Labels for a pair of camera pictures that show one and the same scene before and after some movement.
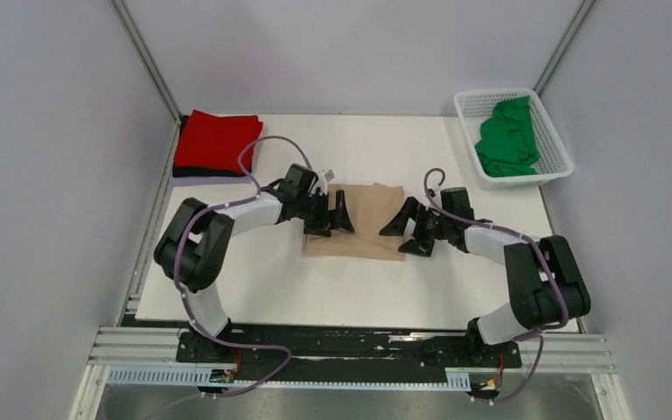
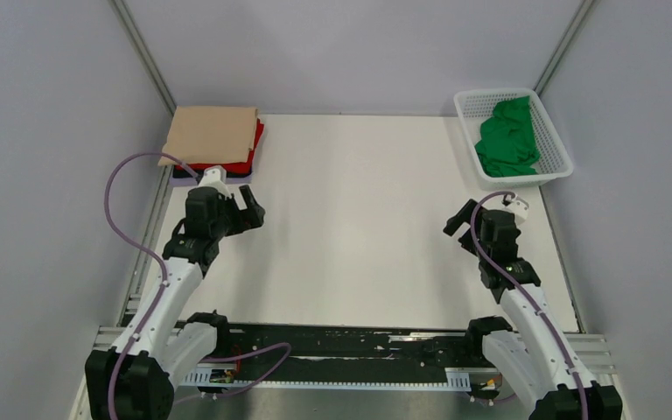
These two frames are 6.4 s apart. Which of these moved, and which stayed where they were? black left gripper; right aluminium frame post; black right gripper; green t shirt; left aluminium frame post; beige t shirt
Moved: black left gripper; beige t shirt; black right gripper
Stayed: left aluminium frame post; green t shirt; right aluminium frame post
